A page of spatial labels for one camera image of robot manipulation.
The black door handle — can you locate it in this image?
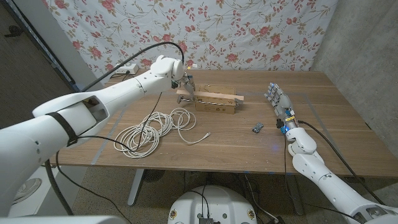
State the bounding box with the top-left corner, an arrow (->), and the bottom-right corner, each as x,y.
4,25 -> 24,39

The floral print backdrop cloth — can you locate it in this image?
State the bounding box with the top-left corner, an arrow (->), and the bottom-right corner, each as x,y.
42,0 -> 338,79

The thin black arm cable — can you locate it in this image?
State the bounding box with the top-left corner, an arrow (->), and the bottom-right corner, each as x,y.
282,133 -> 364,224
45,91 -> 163,224

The brown cardboard package box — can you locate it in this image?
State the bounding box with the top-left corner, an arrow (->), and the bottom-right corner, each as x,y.
195,83 -> 237,115

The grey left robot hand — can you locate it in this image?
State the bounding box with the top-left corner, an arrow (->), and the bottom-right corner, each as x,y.
178,73 -> 197,101

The white Ethernet cable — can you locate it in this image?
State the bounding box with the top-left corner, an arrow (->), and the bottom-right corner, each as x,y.
113,107 -> 211,159

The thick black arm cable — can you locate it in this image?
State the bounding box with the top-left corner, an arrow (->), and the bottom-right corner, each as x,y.
81,41 -> 185,93
297,119 -> 386,206

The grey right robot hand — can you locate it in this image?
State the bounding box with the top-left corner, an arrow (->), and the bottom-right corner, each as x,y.
264,82 -> 300,134

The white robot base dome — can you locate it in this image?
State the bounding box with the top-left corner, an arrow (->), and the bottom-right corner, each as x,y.
167,185 -> 258,224

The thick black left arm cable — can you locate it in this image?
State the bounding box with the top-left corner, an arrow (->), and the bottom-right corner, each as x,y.
81,41 -> 185,93

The grey metal table leg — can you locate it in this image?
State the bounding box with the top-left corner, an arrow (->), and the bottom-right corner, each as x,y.
285,174 -> 306,216
127,169 -> 146,207

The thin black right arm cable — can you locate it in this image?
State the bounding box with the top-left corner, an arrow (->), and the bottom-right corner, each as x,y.
282,133 -> 364,224

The white power strip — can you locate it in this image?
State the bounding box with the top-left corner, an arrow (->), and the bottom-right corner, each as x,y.
114,63 -> 140,75

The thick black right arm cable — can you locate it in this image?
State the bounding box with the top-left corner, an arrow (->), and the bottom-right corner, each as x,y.
297,119 -> 386,206

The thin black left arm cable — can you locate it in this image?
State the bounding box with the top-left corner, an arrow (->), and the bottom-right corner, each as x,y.
45,91 -> 163,224

